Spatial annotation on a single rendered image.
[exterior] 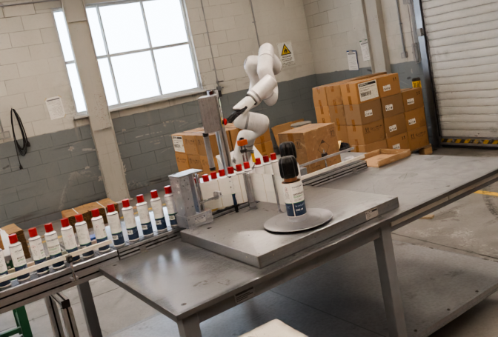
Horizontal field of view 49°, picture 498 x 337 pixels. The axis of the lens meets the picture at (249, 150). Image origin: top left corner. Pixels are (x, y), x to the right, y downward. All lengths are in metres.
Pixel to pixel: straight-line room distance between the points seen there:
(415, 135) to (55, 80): 4.88
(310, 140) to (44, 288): 1.80
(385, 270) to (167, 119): 6.31
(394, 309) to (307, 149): 1.24
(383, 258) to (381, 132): 4.39
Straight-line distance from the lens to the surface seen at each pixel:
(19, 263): 2.58
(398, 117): 7.05
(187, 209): 2.65
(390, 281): 2.59
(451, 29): 7.47
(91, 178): 8.19
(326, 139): 3.58
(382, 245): 2.53
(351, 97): 6.64
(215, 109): 2.88
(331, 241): 2.31
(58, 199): 8.13
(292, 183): 2.37
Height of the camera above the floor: 1.60
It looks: 9 degrees down
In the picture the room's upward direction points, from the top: 11 degrees counter-clockwise
